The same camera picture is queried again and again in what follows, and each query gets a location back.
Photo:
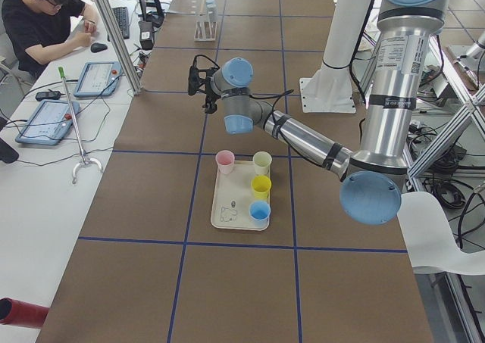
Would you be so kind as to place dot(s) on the light blue cup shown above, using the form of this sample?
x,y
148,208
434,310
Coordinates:
x,y
209,5

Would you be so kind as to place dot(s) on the red cylinder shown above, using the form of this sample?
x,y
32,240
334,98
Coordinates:
x,y
22,314

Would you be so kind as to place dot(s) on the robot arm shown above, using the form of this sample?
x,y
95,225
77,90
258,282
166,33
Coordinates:
x,y
373,176

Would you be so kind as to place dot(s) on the aluminium frame post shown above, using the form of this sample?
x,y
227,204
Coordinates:
x,y
117,41

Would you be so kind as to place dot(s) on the cream plastic tray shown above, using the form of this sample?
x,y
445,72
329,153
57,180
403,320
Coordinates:
x,y
232,197

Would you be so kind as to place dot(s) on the blue teach pendant near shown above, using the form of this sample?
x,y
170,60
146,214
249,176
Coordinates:
x,y
48,124

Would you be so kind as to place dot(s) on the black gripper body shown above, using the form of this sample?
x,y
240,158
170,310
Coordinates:
x,y
209,98

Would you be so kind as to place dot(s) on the seated person black shirt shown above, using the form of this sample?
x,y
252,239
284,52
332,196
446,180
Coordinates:
x,y
42,31

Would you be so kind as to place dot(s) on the pink cup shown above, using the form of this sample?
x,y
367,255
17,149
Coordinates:
x,y
225,161

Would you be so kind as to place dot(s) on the black keyboard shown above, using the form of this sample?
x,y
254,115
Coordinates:
x,y
122,17

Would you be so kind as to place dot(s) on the blue teach pendant far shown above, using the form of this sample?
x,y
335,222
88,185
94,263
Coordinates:
x,y
98,78

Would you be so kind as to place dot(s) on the white cream cup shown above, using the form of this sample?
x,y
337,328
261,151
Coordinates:
x,y
262,163

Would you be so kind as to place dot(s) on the grey cup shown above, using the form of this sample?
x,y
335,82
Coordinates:
x,y
212,20

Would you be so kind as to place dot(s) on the blue teach pendant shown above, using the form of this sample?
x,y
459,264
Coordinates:
x,y
48,124
98,78

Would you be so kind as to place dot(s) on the silver reacher grabber tool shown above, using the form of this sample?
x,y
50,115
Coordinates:
x,y
85,160

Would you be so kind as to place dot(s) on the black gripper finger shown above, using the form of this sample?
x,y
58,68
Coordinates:
x,y
208,107
213,107

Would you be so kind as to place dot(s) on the white desk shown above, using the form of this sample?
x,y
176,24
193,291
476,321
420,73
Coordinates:
x,y
47,205

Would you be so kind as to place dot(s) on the black handheld device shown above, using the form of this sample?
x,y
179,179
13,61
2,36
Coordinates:
x,y
48,95

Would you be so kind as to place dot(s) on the yellow cup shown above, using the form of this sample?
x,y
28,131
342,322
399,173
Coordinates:
x,y
261,187

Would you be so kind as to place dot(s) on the black computer mouse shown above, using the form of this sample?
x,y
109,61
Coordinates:
x,y
97,47

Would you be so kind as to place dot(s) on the white chair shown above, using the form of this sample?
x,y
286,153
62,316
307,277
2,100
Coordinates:
x,y
429,240

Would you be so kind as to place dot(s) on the black box with label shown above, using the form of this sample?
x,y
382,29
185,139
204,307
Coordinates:
x,y
146,35

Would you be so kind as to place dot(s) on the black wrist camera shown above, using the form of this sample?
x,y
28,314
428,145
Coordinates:
x,y
193,81

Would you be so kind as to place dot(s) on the white wire cup rack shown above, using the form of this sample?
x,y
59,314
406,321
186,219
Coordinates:
x,y
202,32

